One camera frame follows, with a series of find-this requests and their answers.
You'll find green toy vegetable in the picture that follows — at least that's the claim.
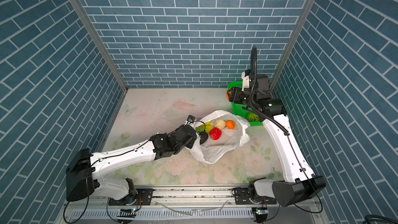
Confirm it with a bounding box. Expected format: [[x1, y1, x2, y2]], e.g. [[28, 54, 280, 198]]
[[195, 124, 206, 133]]

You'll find green plastic basket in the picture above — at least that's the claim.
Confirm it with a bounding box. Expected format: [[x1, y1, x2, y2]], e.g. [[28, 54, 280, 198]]
[[228, 82, 263, 126]]

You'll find red toy fruit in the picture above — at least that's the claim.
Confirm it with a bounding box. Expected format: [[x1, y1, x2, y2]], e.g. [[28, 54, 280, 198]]
[[209, 127, 222, 141]]

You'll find white plastic bag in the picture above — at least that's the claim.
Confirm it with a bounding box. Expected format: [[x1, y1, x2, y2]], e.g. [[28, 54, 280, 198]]
[[186, 110, 250, 164]]

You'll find beige toy fruit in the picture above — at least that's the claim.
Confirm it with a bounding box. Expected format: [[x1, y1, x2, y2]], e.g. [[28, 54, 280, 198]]
[[214, 119, 226, 130]]

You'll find orange toy fruit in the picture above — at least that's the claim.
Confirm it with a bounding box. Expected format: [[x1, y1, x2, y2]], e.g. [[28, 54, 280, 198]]
[[226, 89, 231, 101], [226, 120, 235, 130]]

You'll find dark avocado toy fruit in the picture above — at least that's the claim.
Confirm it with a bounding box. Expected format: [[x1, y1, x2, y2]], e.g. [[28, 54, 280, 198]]
[[200, 131, 208, 145]]

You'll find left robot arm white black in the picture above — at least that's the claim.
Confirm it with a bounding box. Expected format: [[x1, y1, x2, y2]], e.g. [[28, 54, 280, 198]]
[[66, 124, 200, 202]]

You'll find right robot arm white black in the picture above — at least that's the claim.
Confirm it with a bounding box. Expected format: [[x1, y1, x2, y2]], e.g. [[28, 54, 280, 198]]
[[227, 70, 326, 207]]

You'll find green toy fruit in basket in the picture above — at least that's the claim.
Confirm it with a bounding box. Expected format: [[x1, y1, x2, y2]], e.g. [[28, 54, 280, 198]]
[[246, 113, 259, 122]]

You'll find left controller board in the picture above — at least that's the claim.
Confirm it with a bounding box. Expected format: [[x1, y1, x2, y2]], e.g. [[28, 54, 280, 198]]
[[116, 208, 137, 224]]

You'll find controller board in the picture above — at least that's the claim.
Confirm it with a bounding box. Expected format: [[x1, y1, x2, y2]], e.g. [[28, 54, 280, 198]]
[[252, 207, 269, 224], [116, 208, 137, 224]]

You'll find right controller board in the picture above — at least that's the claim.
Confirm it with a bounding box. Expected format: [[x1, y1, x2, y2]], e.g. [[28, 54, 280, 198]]
[[252, 207, 269, 224]]

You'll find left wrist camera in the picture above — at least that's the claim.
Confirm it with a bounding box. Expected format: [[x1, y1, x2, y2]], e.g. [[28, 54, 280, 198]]
[[186, 115, 197, 125]]

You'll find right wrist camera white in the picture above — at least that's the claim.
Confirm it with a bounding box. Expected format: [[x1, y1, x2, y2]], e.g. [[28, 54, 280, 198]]
[[241, 69, 251, 91]]

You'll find aluminium mounting rail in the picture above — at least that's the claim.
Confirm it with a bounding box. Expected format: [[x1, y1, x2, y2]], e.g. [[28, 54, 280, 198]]
[[63, 185, 321, 209]]

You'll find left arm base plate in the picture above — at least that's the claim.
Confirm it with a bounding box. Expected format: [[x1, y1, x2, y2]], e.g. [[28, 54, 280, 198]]
[[108, 188, 153, 206]]

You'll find white vented cable duct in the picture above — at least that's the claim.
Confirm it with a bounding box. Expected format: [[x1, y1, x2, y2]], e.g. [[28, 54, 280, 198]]
[[81, 207, 253, 220]]

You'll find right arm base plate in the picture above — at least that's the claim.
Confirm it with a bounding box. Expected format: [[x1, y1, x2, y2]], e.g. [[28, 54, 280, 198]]
[[231, 187, 277, 205]]

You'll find black cable bottom right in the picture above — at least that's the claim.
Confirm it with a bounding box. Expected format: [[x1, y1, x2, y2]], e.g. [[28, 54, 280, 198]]
[[363, 214, 398, 224]]

